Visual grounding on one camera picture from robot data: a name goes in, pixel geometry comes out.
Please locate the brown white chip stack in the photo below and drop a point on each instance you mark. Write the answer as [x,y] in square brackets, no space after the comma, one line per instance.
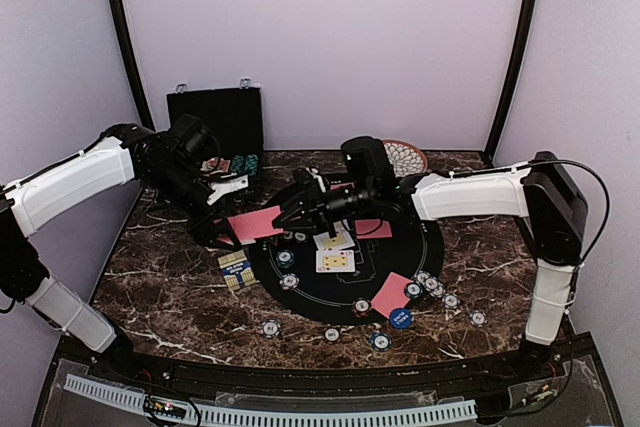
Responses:
[332,335]

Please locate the blue white chip stack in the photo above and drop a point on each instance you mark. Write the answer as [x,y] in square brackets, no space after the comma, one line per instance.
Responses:
[270,329]

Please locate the red face-down burn card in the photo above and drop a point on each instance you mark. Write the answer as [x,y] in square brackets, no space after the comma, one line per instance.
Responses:
[367,229]

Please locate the patterned ceramic plate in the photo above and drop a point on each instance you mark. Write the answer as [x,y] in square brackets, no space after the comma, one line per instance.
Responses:
[405,158]

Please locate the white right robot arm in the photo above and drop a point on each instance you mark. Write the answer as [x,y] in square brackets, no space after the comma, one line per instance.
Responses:
[540,191]

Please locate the black poker chip case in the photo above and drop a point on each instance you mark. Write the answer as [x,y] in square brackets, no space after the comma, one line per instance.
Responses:
[234,115]

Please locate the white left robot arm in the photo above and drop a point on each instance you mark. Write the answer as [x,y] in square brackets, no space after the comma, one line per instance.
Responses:
[67,201]

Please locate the white slotted cable duct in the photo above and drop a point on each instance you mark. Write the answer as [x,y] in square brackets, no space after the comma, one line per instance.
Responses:
[237,410]

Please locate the green chip row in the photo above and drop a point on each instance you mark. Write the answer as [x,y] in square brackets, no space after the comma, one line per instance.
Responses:
[237,164]

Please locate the left black frame post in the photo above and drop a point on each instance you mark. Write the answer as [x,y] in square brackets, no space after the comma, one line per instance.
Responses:
[128,56]

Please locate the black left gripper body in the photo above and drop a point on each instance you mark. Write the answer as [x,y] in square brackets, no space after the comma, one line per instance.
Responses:
[174,181]

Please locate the boxed card deck in case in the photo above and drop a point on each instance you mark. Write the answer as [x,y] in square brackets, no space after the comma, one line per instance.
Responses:
[216,165]

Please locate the round black poker mat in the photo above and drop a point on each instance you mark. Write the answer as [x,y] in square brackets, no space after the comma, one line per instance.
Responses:
[415,246]

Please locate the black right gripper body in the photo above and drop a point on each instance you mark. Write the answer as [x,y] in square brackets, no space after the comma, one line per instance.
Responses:
[359,195]

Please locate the black frame post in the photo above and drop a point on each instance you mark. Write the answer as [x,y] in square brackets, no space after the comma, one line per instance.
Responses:
[516,58]
[128,56]

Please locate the blue small blind button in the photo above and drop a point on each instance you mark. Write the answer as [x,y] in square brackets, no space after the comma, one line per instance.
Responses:
[400,318]

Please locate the right black frame post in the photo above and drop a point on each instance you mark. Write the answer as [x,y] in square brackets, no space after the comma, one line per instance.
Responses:
[516,58]

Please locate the gold card box base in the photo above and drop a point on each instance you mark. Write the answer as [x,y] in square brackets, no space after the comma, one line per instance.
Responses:
[236,270]

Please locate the teal chip row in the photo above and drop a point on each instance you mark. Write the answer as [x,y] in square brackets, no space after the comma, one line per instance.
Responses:
[251,165]

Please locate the face-up card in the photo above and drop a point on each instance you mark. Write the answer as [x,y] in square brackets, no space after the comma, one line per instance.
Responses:
[335,261]
[342,240]

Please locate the red playing card deck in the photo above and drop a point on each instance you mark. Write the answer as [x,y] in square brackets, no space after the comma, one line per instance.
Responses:
[251,226]

